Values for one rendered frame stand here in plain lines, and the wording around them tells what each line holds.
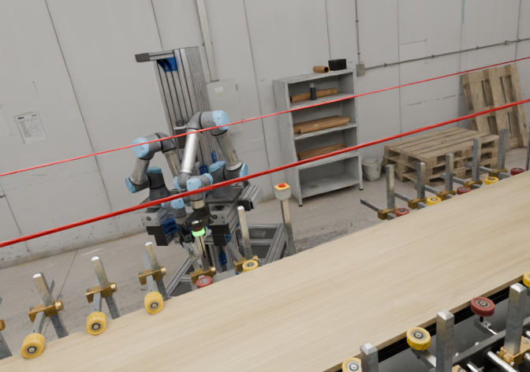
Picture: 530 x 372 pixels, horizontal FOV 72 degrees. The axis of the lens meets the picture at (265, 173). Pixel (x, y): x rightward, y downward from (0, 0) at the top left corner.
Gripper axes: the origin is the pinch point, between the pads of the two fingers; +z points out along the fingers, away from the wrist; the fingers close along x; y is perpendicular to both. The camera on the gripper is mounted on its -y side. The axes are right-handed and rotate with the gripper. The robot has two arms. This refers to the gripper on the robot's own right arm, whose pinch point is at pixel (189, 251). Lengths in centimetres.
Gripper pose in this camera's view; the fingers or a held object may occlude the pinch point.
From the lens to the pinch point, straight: 238.6
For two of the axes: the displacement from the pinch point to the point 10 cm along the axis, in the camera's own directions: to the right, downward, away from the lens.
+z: 1.4, 9.3, 3.4
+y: -3.7, -2.6, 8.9
